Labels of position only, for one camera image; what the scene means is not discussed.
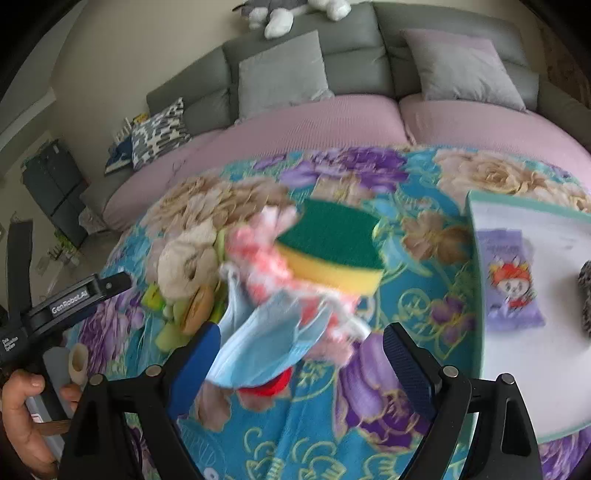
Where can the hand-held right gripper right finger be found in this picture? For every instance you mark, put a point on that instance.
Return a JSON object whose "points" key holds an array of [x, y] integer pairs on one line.
{"points": [[408, 369]]}

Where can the purple tissue packet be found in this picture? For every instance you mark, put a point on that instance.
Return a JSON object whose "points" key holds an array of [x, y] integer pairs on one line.
{"points": [[510, 281]]}

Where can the green yellow sponge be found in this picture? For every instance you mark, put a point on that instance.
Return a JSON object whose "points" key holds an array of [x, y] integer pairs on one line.
{"points": [[332, 235]]}

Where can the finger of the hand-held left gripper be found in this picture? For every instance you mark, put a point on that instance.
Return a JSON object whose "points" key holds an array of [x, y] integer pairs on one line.
{"points": [[19, 258], [113, 284]]}

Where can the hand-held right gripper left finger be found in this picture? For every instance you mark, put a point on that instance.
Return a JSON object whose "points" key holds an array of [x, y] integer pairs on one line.
{"points": [[198, 364]]}

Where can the cream crocheted scrunchie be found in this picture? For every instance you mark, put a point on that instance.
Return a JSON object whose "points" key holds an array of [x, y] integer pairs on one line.
{"points": [[180, 272]]}

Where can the black white spotted item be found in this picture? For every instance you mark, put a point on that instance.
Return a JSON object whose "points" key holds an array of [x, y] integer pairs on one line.
{"points": [[585, 295]]}

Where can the pink sofa cover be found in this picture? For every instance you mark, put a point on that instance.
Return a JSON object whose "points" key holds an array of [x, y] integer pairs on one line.
{"points": [[485, 124], [300, 129]]}

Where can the dark blue cushion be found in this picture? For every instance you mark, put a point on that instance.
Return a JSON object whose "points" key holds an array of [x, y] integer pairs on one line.
{"points": [[117, 157]]}

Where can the grey sofa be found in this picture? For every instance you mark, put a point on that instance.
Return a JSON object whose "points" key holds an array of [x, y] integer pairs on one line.
{"points": [[355, 60]]}

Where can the person's left hand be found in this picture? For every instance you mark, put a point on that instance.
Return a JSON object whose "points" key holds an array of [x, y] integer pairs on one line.
{"points": [[25, 424]]}

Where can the blue face mask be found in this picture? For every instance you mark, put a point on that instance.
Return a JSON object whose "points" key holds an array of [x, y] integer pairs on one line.
{"points": [[258, 346]]}

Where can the light green packaged cloth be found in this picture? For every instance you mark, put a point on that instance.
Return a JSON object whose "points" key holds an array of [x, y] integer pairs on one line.
{"points": [[168, 339]]}

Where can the floral printed blanket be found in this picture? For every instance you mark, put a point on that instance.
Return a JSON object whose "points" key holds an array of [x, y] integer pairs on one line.
{"points": [[369, 175]]}

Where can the pink white knitted cloth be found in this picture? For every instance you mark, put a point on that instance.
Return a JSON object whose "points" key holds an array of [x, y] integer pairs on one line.
{"points": [[256, 258]]}

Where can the white tray with teal rim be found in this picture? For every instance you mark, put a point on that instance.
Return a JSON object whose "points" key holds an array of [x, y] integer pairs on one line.
{"points": [[531, 369]]}

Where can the dark cabinet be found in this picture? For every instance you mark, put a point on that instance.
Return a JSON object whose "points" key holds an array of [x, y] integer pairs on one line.
{"points": [[55, 194]]}

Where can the black white patterned pillow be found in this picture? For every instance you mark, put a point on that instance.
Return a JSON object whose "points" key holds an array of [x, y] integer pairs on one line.
{"points": [[159, 134]]}

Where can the lilac grey pillow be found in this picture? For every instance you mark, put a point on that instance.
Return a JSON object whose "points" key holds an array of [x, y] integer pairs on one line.
{"points": [[461, 69]]}

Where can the grey white husky plush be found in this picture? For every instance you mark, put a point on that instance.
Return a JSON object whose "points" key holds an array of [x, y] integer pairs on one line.
{"points": [[277, 21]]}

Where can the red small item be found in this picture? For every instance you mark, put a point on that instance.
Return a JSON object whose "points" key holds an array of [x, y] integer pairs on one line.
{"points": [[270, 387]]}

